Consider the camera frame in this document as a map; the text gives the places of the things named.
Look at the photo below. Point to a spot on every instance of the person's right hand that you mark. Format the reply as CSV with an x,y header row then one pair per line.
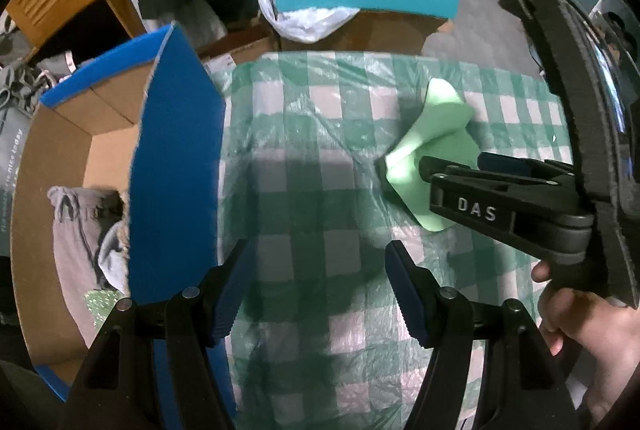
x,y
609,379

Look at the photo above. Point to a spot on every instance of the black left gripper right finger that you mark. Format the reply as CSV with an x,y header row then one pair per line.
x,y
522,387

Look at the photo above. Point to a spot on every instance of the green sparkly scrub cloth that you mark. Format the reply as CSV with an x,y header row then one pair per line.
x,y
100,303

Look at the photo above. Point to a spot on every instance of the blue cardboard box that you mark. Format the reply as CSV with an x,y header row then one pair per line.
x,y
144,118

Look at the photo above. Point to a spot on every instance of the grey tote bag with text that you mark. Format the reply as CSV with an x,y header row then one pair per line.
x,y
14,128

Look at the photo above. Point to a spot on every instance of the white plastic bag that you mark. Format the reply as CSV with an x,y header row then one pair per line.
x,y
308,25

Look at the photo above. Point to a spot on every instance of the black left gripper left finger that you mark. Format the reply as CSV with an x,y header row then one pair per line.
x,y
117,385

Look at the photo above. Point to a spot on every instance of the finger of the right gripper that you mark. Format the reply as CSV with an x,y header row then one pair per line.
x,y
500,172
431,168

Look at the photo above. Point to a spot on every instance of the brown cardboard box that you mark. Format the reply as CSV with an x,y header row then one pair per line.
x,y
376,32

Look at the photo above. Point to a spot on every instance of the grey sweatpants in box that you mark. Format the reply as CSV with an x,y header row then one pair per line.
x,y
81,219

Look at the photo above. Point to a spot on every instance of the grey patterned soft cloth bundle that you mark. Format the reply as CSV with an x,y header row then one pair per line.
x,y
113,257

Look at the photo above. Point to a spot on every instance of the light green foam cloth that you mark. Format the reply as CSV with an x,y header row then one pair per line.
x,y
439,132

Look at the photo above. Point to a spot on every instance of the green checkered tablecloth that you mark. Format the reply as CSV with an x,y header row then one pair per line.
x,y
319,342

